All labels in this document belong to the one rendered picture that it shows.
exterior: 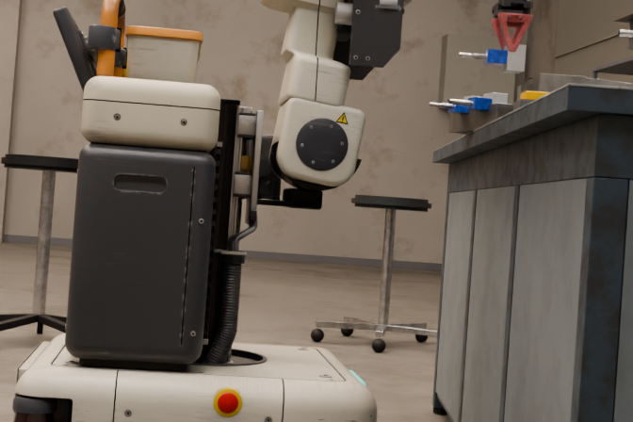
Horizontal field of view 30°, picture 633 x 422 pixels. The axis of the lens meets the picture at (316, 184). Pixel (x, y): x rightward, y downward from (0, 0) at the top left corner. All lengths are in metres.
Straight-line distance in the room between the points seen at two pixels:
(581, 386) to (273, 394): 0.65
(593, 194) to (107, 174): 0.90
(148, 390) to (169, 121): 0.48
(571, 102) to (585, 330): 0.32
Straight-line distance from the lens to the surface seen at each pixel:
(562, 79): 2.34
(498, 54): 2.43
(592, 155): 1.74
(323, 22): 2.41
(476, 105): 2.64
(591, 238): 1.72
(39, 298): 4.68
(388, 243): 5.33
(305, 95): 2.34
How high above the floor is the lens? 0.60
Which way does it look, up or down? 1 degrees up
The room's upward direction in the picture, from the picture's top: 4 degrees clockwise
